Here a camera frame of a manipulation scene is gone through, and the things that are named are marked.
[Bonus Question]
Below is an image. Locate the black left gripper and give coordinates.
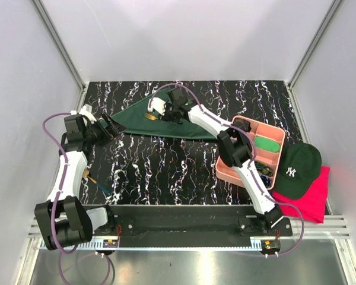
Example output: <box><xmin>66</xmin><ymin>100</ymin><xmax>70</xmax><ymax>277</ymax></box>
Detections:
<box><xmin>83</xmin><ymin>112</ymin><xmax>126</xmax><ymax>149</ymax></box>

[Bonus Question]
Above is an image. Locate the dark green cloth napkin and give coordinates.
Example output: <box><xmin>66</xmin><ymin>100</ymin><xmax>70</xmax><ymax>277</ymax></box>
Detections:
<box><xmin>111</xmin><ymin>96</ymin><xmax>215</xmax><ymax>140</ymax></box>

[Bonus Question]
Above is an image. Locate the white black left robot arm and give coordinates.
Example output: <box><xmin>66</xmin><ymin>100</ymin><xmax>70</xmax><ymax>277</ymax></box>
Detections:
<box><xmin>34</xmin><ymin>111</ymin><xmax>126</xmax><ymax>253</ymax></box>

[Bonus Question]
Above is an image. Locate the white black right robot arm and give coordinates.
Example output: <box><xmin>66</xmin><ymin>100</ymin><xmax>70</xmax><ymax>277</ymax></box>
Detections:
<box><xmin>164</xmin><ymin>87</ymin><xmax>283</xmax><ymax>236</ymax></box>

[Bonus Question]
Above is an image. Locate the dark paisley rolled tie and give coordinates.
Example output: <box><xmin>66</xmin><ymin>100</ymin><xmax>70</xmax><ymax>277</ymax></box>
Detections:
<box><xmin>234</xmin><ymin>118</ymin><xmax>252</xmax><ymax>132</ymax></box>

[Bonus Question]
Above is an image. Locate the bright green rolled cloth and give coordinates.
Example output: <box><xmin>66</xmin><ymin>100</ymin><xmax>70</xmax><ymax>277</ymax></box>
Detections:
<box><xmin>255</xmin><ymin>136</ymin><xmax>281</xmax><ymax>153</ymax></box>

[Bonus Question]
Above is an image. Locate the pink divided organizer box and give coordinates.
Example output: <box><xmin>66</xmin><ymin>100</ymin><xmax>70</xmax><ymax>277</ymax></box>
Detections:
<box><xmin>215</xmin><ymin>116</ymin><xmax>287</xmax><ymax>189</ymax></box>

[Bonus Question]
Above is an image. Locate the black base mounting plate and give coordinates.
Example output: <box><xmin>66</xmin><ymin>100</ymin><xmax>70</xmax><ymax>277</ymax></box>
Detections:
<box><xmin>94</xmin><ymin>205</ymin><xmax>293</xmax><ymax>251</ymax></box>

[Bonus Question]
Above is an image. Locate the yellow patterned rolled tie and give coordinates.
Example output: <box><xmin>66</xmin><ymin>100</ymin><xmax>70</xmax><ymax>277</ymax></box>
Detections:
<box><xmin>255</xmin><ymin>161</ymin><xmax>274</xmax><ymax>177</ymax></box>

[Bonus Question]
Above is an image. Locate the blue patterned rolled tie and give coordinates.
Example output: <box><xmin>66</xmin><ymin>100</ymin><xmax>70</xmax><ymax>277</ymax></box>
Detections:
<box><xmin>260</xmin><ymin>175</ymin><xmax>272</xmax><ymax>188</ymax></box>

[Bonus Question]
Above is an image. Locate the dark green baseball cap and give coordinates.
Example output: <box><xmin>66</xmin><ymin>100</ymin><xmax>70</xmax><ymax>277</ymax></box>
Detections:
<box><xmin>273</xmin><ymin>143</ymin><xmax>322</xmax><ymax>200</ymax></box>

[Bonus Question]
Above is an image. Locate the red folded cloth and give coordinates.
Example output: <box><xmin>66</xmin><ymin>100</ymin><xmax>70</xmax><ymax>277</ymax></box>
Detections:
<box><xmin>272</xmin><ymin>166</ymin><xmax>330</xmax><ymax>224</ymax></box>

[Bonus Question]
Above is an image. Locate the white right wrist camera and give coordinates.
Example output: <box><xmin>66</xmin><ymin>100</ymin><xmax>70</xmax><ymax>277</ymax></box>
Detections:
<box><xmin>147</xmin><ymin>97</ymin><xmax>166</xmax><ymax>116</ymax></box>

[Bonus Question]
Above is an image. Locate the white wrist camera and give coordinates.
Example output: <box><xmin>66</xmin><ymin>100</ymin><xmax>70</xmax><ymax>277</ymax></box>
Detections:
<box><xmin>147</xmin><ymin>97</ymin><xmax>166</xmax><ymax>116</ymax></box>
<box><xmin>70</xmin><ymin>104</ymin><xmax>97</xmax><ymax>124</ymax></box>

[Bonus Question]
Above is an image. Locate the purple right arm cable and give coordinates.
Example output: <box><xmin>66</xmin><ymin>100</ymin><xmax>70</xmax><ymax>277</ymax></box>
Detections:
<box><xmin>150</xmin><ymin>83</ymin><xmax>305</xmax><ymax>258</ymax></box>

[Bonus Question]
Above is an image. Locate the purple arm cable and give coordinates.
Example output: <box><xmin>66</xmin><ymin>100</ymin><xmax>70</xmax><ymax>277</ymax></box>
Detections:
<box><xmin>150</xmin><ymin>83</ymin><xmax>305</xmax><ymax>258</ymax></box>
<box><xmin>43</xmin><ymin>112</ymin><xmax>116</xmax><ymax>284</ymax></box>

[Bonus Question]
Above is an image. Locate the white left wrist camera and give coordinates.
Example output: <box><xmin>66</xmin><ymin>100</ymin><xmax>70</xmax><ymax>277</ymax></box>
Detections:
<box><xmin>70</xmin><ymin>104</ymin><xmax>97</xmax><ymax>124</ymax></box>

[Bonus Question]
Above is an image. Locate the aluminium frame rail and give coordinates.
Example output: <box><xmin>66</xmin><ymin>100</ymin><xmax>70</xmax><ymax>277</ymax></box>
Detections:
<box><xmin>32</xmin><ymin>0</ymin><xmax>88</xmax><ymax>90</ymax></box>

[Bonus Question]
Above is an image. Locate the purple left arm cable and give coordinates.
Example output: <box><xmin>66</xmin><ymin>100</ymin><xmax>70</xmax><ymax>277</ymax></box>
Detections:
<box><xmin>43</xmin><ymin>112</ymin><xmax>116</xmax><ymax>284</ymax></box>

